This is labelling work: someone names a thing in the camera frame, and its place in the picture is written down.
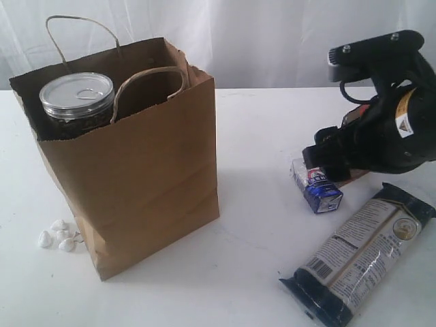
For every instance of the brown pouch with orange label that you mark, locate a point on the brown pouch with orange label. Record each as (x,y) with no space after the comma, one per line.
(354,175)

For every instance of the small blue white carton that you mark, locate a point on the small blue white carton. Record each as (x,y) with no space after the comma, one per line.
(321,194)

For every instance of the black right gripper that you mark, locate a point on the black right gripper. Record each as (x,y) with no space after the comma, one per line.
(393,136)

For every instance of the dark can with pull-tab lid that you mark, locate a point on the dark can with pull-tab lid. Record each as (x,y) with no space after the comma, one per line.
(77,103)

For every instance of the brown paper shopping bag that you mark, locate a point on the brown paper shopping bag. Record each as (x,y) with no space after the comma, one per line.
(148,176)

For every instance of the long noodle package black ends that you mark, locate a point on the long noodle package black ends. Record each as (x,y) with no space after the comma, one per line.
(336,280)

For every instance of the silver wrist camera on right arm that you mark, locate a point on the silver wrist camera on right arm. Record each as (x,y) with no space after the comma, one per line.
(356,61)

